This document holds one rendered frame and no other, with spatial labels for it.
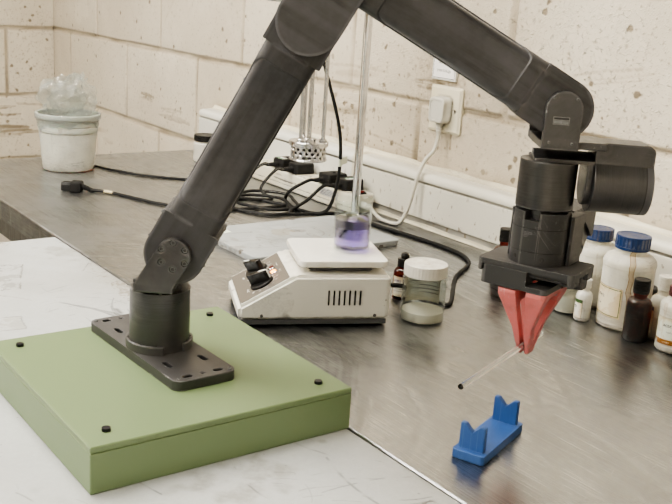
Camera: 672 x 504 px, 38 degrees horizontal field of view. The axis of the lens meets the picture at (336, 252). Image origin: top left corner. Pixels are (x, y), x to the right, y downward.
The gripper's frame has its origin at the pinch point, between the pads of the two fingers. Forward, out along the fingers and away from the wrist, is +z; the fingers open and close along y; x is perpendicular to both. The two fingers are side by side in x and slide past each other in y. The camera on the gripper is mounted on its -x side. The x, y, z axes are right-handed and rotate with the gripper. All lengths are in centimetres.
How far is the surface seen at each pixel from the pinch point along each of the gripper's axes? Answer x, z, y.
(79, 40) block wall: -137, -14, 215
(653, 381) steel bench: -21.3, 8.1, -8.6
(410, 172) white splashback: -70, -2, 53
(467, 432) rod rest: 11.8, 5.9, 0.3
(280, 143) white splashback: -86, -1, 95
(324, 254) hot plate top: -12.5, -0.5, 33.7
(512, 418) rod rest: 3.8, 6.8, -1.0
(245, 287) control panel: -6.7, 4.7, 42.0
